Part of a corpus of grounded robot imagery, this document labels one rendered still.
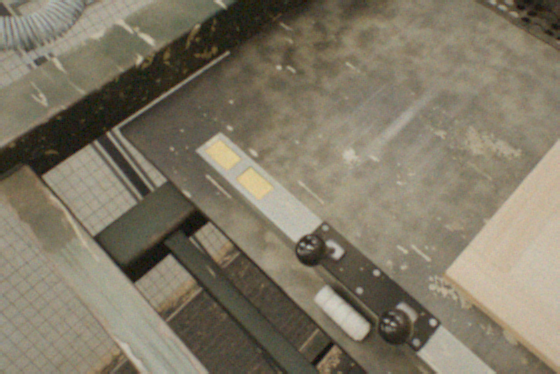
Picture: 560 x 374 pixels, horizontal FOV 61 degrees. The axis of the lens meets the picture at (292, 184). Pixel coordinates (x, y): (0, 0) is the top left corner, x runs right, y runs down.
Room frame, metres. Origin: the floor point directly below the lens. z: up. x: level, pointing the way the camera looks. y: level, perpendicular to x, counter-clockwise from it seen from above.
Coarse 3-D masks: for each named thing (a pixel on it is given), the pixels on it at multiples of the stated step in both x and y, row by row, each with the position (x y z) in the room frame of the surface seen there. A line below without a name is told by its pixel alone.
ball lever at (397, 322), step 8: (400, 304) 0.51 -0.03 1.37; (384, 312) 0.43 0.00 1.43; (392, 312) 0.42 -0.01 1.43; (400, 312) 0.42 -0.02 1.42; (408, 312) 0.50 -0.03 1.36; (384, 320) 0.42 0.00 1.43; (392, 320) 0.41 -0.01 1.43; (400, 320) 0.41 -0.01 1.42; (408, 320) 0.41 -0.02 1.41; (376, 328) 0.43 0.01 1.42; (384, 328) 0.41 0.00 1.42; (392, 328) 0.41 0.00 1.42; (400, 328) 0.41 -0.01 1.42; (408, 328) 0.41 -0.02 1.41; (384, 336) 0.41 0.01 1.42; (392, 336) 0.41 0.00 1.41; (400, 336) 0.40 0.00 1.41; (408, 336) 0.41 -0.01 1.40; (392, 344) 0.41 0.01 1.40; (400, 344) 0.41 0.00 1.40
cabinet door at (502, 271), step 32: (544, 160) 0.67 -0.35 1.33; (544, 192) 0.63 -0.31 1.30; (512, 224) 0.60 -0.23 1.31; (544, 224) 0.60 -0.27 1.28; (480, 256) 0.57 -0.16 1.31; (512, 256) 0.57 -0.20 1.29; (544, 256) 0.56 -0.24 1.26; (480, 288) 0.54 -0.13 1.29; (512, 288) 0.54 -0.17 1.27; (544, 288) 0.53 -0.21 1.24; (512, 320) 0.51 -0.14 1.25; (544, 320) 0.50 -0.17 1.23; (544, 352) 0.48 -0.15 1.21
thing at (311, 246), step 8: (304, 240) 0.49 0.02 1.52; (312, 240) 0.48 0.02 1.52; (320, 240) 0.48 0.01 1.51; (328, 240) 0.58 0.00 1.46; (296, 248) 0.49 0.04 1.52; (304, 248) 0.48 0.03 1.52; (312, 248) 0.48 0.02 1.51; (320, 248) 0.48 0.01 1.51; (328, 248) 0.54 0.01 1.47; (336, 248) 0.57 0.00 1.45; (296, 256) 0.49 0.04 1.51; (304, 256) 0.48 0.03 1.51; (312, 256) 0.47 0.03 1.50; (320, 256) 0.48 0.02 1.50; (336, 256) 0.56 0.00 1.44; (304, 264) 0.48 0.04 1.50; (312, 264) 0.48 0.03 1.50; (320, 264) 0.48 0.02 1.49
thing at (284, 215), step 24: (216, 168) 0.70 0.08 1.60; (240, 168) 0.70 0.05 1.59; (240, 192) 0.67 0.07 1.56; (288, 192) 0.66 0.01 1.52; (264, 216) 0.65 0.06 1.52; (288, 216) 0.63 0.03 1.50; (312, 216) 0.63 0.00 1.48; (288, 240) 0.62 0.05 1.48; (336, 288) 0.58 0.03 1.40; (360, 312) 0.55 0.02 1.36; (432, 336) 0.49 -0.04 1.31; (432, 360) 0.47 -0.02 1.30; (456, 360) 0.47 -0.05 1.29; (480, 360) 0.47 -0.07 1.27
